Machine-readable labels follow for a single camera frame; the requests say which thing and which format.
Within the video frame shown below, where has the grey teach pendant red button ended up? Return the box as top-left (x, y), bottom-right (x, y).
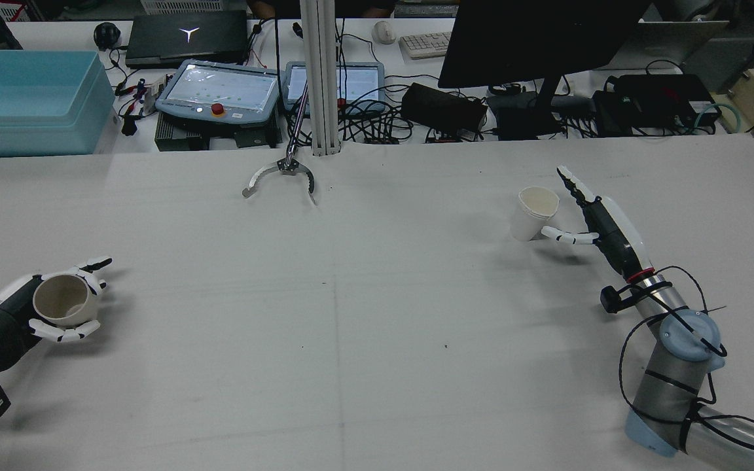
top-left (154, 59), bottom-right (281, 128)

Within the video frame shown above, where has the black electronics box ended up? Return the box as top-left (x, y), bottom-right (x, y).
top-left (593, 73), bottom-right (723, 137)

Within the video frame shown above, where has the black computer mouse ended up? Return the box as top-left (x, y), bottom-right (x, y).
top-left (94, 22), bottom-right (121, 50)

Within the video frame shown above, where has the black power brick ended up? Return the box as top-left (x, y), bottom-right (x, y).
top-left (401, 82), bottom-right (488, 135)

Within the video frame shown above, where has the green cable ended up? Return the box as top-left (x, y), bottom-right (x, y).
top-left (696, 101), bottom-right (742, 135)

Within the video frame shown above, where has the grey flat panel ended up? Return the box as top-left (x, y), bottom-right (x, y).
top-left (603, 20), bottom-right (731, 73)

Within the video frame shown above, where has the aluminium profile column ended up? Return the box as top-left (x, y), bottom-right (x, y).
top-left (300, 0), bottom-right (342, 156)

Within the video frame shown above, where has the white paper cup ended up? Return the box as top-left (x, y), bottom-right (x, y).
top-left (509, 186), bottom-right (561, 243)

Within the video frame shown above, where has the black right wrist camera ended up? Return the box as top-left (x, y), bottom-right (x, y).
top-left (600, 285), bottom-right (639, 315)

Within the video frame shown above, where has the black laptop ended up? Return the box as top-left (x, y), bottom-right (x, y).
top-left (125, 10), bottom-right (250, 69)

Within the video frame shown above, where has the metal clamp rod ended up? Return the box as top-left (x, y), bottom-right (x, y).
top-left (287, 88), bottom-right (309, 164)

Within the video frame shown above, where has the beige cylindrical cup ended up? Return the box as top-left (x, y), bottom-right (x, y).
top-left (32, 273), bottom-right (100, 328)

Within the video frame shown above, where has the light blue plastic bin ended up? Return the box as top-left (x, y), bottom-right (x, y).
top-left (0, 50), bottom-right (116, 158)

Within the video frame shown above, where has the white keyboard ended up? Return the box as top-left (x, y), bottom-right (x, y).
top-left (399, 31), bottom-right (453, 61)

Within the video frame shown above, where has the white mesh basket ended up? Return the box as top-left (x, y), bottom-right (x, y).
top-left (139, 0), bottom-right (250, 15)

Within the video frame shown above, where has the black monitor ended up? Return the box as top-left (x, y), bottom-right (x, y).
top-left (438, 0), bottom-right (653, 139)

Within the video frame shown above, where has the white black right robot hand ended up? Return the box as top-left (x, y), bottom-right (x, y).
top-left (541, 166), bottom-right (656, 283)

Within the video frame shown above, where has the silver metal claw clamp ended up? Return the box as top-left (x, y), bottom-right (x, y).
top-left (242, 154), bottom-right (317, 205)

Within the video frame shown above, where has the dark grey control box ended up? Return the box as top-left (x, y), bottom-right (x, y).
top-left (154, 120), bottom-right (283, 152)

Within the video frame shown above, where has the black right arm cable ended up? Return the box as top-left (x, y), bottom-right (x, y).
top-left (616, 265), bottom-right (754, 462)

